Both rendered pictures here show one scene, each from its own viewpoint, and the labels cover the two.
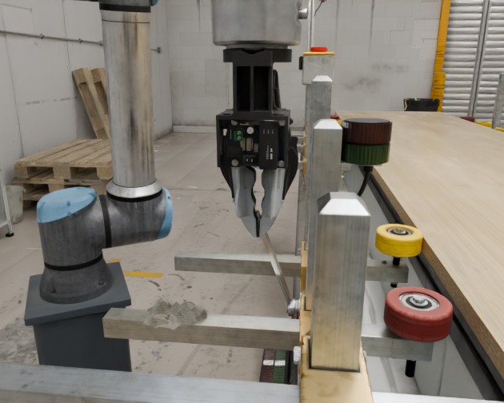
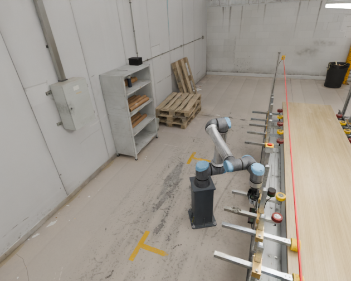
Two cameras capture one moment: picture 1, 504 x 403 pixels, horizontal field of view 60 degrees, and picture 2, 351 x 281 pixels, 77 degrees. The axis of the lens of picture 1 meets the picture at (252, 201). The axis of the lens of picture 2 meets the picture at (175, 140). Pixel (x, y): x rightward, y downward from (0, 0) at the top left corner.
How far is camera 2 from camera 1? 1.45 m
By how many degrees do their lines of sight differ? 21
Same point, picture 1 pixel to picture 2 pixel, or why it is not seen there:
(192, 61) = (218, 40)
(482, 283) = (291, 213)
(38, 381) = (228, 224)
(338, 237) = (262, 219)
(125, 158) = (217, 158)
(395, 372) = not seen: hidden behind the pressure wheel
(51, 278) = (198, 182)
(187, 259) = (234, 192)
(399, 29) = (334, 21)
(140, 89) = not seen: hidden behind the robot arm
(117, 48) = not seen: hidden behind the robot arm
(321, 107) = (266, 170)
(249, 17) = (254, 185)
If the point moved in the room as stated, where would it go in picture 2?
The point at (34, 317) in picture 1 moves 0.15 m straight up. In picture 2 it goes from (195, 191) to (195, 180)
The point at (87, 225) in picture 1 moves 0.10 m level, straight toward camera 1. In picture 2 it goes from (207, 172) to (209, 178)
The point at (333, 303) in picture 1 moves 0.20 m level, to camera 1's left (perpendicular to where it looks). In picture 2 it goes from (260, 224) to (231, 219)
